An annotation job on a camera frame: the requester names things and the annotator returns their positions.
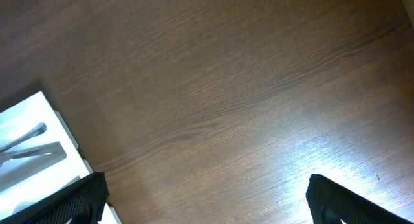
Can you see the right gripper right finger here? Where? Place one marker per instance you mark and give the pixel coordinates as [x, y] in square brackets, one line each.
[330, 202]

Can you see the white plastic cutlery tray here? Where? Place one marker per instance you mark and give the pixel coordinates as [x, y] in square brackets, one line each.
[28, 180]

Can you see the steel spoon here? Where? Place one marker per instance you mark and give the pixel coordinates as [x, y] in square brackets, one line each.
[36, 131]
[46, 149]

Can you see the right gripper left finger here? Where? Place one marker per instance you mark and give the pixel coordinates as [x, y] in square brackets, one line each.
[81, 202]

